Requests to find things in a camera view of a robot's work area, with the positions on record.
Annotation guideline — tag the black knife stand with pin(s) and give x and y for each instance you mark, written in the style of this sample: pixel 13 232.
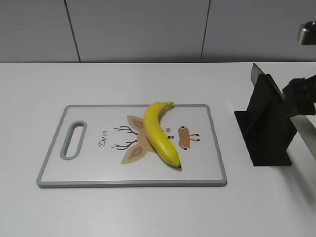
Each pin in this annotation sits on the black knife stand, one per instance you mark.
pixel 267 132

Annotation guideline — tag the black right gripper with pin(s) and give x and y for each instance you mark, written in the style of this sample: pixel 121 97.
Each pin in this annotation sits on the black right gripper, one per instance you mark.
pixel 300 97

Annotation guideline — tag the white grey-rimmed cutting board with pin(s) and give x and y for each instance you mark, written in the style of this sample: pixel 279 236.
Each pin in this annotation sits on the white grey-rimmed cutting board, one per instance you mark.
pixel 105 146

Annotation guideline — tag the cleaver knife with white handle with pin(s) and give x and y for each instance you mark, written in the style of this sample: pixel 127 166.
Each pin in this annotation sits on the cleaver knife with white handle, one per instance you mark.
pixel 303 125

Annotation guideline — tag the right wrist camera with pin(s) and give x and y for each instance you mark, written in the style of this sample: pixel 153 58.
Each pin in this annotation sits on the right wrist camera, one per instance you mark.
pixel 307 33

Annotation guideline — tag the yellow plastic banana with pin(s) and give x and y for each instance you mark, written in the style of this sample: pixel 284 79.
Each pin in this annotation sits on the yellow plastic banana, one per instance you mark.
pixel 156 136

